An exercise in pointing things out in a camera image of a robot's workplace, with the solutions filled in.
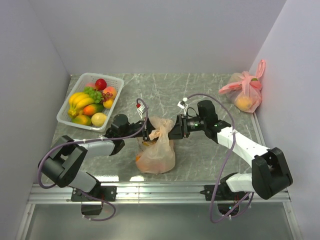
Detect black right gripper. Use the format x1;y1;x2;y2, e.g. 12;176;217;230
165;114;207;140

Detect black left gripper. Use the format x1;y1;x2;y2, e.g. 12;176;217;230
121;118;166;142

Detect translucent orange plastic bag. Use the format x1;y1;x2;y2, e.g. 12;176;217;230
135;116;176;175

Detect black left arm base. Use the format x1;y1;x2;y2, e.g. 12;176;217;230
70;183;117;222

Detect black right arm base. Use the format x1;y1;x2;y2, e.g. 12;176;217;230
199;185;246;215

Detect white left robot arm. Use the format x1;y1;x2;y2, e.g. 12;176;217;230
37;114;155;201

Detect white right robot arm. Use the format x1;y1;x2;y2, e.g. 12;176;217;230
168;100;293;200

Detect fake small red grapes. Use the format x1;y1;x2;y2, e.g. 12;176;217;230
102;91;113;101

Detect fake peach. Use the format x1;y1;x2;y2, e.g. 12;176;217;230
102;86;117;100

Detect fake mango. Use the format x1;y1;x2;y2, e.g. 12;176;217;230
83;103;104;116

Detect fake green grape bunch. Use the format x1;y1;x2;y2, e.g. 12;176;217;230
83;86;103;104

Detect fake red apple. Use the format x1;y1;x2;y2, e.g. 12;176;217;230
94;78;107;91

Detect fake yellow banana bunch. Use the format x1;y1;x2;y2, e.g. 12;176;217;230
68;92;95;119

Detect pink tied fruit bag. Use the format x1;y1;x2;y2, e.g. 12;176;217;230
218;59;266;113

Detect white plastic fruit basket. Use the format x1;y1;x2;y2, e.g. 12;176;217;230
56;73;124;132

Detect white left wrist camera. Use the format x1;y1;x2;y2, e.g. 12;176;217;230
136;103;148;119

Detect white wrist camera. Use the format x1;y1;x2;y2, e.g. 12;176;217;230
177;97;188;110
136;103;148;119

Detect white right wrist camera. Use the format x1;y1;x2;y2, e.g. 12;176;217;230
177;97;188;110

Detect aluminium table edge rail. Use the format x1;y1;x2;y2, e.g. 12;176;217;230
16;181;303;240

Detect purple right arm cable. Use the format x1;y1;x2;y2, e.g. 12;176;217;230
184;93;255;224

